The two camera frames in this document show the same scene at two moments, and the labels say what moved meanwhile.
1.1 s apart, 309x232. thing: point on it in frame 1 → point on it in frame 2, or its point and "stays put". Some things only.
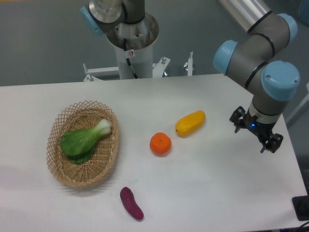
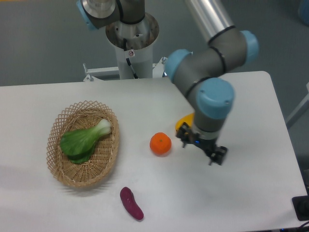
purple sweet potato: x=133 y=208 stays put
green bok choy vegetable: x=78 y=145 stays put
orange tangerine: x=160 y=143 stays put
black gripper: x=261 y=130 → x=185 y=133
